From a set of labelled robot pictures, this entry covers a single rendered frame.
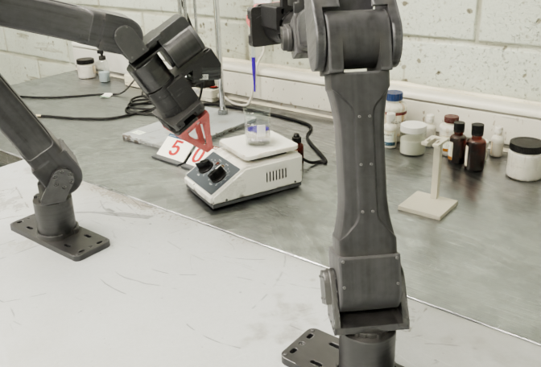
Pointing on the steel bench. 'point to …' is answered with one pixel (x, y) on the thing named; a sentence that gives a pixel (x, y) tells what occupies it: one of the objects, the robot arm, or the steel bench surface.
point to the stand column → (218, 36)
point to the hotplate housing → (253, 178)
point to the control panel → (210, 171)
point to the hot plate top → (237, 146)
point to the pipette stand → (439, 207)
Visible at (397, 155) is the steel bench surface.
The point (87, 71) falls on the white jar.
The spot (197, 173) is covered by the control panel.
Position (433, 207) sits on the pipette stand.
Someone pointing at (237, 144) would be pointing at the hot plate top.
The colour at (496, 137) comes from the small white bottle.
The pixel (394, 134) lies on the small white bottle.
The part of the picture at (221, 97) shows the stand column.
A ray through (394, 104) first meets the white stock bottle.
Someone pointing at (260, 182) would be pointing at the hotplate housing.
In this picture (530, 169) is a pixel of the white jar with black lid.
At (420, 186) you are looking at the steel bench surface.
